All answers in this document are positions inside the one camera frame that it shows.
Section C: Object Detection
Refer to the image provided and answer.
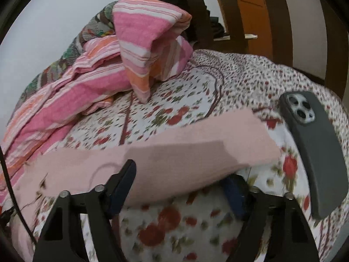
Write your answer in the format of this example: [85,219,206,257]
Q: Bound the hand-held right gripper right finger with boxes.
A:
[221,175,320,262]

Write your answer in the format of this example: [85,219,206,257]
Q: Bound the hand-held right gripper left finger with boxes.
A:
[32,159,137,262]

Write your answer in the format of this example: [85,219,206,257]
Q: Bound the pink knit garment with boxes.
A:
[8,109,281,262]

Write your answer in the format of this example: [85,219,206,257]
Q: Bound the phone in grey case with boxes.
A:
[278,91,341,219]

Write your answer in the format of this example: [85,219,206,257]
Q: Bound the pink orange striped quilt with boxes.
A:
[0,0,194,197]

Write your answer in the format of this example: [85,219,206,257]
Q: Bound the red floral bed sheet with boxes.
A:
[33,48,347,262]

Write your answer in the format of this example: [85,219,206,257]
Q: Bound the orange wooden door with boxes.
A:
[213,0,273,60]

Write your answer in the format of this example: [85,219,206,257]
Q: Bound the black cable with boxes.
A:
[0,145,36,245]

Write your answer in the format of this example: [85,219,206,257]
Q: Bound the dark wooden bed frame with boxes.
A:
[174,0,342,100]

